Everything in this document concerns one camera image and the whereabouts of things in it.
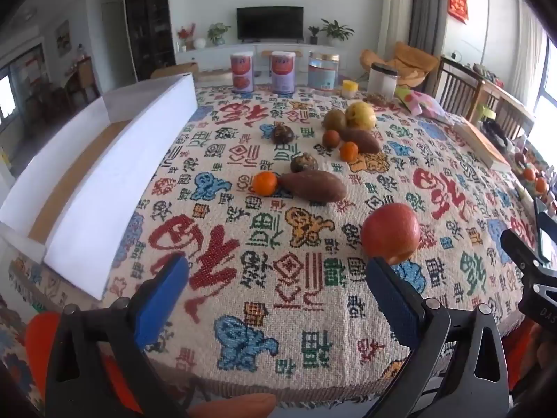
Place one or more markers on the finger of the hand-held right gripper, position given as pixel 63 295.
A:
pixel 520 250
pixel 545 230

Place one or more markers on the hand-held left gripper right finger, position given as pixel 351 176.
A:
pixel 391 300

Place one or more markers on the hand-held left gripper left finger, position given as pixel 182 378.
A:
pixel 163 300

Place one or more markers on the red apple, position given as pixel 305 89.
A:
pixel 389 233

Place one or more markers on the white foam box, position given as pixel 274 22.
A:
pixel 108 191

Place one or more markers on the large reddish sweet potato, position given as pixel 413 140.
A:
pixel 313 186

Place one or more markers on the orange tangerine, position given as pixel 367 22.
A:
pixel 331 138
pixel 265 183
pixel 348 151
pixel 529 174
pixel 542 186

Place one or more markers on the dark taro root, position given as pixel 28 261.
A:
pixel 303 163
pixel 282 134

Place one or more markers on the small reddish sweet potato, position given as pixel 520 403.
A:
pixel 363 139

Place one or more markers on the tan book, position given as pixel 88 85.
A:
pixel 483 143

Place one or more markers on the printed woven tablecloth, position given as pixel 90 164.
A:
pixel 278 270

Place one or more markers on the light wooden chair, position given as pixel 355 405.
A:
pixel 509 111

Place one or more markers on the dark wooden chair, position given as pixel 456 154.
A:
pixel 457 80

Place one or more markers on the pink floral pouch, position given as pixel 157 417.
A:
pixel 420 102

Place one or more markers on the yellow pear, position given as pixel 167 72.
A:
pixel 361 114

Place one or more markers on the brown kiwi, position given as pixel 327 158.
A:
pixel 334 119

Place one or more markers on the orange cushioned chair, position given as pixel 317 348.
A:
pixel 413 63

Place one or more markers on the small yellow cup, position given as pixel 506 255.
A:
pixel 349 88

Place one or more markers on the white jar with black lid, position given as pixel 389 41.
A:
pixel 382 82

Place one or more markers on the brown wooden furniture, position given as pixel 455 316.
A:
pixel 85 79

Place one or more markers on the blue tin with gold lid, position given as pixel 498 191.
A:
pixel 323 72

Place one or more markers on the pink and purple can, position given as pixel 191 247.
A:
pixel 242 72
pixel 283 72

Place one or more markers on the grey curtain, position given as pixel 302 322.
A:
pixel 428 8

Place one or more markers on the white standing air conditioner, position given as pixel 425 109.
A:
pixel 394 13

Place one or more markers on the red potted plant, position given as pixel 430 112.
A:
pixel 186 35

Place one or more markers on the large green potted plant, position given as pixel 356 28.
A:
pixel 336 30

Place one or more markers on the small dark potted plant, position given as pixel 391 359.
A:
pixel 313 34

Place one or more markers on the dark tall cabinet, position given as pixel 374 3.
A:
pixel 150 21

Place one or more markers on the black television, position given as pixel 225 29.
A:
pixel 270 24

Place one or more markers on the red wall hanging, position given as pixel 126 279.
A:
pixel 457 4

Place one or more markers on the framed wall picture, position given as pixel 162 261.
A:
pixel 63 38

